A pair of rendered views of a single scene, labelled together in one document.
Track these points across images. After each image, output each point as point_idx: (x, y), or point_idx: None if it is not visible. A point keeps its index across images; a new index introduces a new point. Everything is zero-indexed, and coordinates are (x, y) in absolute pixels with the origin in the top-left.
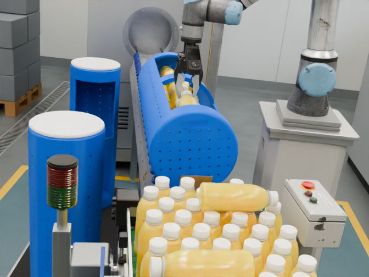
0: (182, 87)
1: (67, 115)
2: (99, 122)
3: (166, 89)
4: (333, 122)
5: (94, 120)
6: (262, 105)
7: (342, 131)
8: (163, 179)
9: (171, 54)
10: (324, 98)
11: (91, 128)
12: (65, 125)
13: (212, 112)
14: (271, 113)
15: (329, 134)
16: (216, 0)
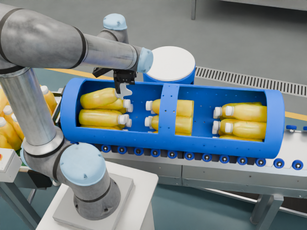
0: (180, 107)
1: (184, 61)
2: (168, 77)
3: (225, 113)
4: (56, 208)
5: (173, 75)
6: (141, 172)
7: (53, 223)
8: (41, 88)
9: (269, 99)
10: (74, 196)
11: (155, 73)
12: (163, 61)
13: (63, 95)
14: (116, 172)
15: (50, 204)
16: (99, 34)
